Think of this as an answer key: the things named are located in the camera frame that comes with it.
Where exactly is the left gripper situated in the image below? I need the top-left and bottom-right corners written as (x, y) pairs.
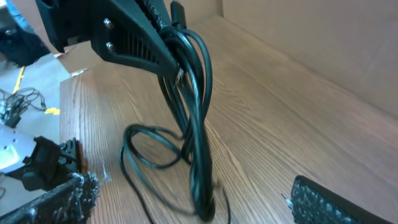
top-left (36, 0), bottom-right (179, 77)

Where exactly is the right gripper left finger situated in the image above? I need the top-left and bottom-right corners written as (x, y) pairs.
top-left (1, 172), bottom-right (100, 224)

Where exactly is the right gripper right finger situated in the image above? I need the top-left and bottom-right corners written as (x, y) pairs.
top-left (289, 175), bottom-right (390, 224)

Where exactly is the black usb cable bundle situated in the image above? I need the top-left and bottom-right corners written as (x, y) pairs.
top-left (119, 0), bottom-right (231, 224)

